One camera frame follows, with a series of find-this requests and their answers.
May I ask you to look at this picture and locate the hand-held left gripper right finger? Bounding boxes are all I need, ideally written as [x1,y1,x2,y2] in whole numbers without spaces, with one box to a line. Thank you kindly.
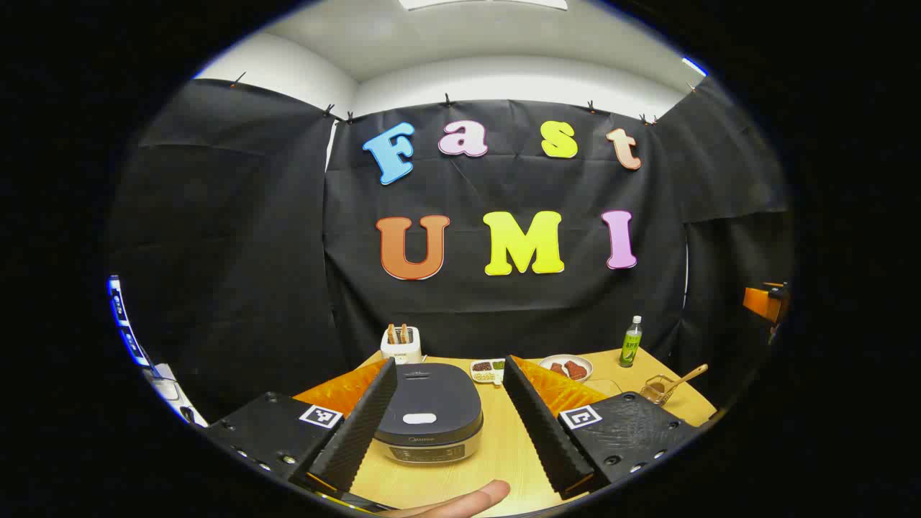
[502,354,702,501]

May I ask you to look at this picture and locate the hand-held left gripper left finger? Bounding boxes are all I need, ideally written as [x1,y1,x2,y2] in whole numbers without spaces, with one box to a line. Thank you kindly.
[204,358,399,497]

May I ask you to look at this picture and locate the grey rice cooker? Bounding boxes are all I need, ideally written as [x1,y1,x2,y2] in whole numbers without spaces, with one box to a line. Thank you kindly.
[373,362,484,465]

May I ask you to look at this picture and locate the wooden spoon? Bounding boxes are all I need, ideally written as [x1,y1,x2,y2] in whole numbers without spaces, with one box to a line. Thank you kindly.
[658,363,709,396]

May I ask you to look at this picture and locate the clear chopstick holder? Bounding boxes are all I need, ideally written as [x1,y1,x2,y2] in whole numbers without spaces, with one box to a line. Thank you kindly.
[640,374,677,406]

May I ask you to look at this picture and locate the white divided bean dish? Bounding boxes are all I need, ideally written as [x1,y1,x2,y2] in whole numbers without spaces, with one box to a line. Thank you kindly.
[470,358,507,386]

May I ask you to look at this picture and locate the white round plate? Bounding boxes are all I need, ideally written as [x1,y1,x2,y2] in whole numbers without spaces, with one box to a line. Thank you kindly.
[538,354,594,383]

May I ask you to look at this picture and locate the white toaster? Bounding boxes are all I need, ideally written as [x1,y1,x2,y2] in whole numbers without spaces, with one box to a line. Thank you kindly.
[380,324,423,365]

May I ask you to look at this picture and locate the green tea bottle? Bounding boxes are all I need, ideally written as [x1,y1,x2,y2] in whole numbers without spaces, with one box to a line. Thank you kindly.
[619,315,643,369]

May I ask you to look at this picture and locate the black backdrop cloth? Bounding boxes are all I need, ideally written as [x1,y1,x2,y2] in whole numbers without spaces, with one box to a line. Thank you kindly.
[108,78,792,425]

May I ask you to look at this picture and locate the white side desk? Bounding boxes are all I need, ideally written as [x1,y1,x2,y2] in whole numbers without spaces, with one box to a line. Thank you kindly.
[144,363,209,427]

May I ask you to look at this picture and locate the computer monitor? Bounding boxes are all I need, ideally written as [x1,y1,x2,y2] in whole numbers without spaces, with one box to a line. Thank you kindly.
[108,275,152,368]

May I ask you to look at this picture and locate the ceiling light panel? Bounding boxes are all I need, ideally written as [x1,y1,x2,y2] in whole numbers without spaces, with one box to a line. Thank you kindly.
[399,0,569,11]

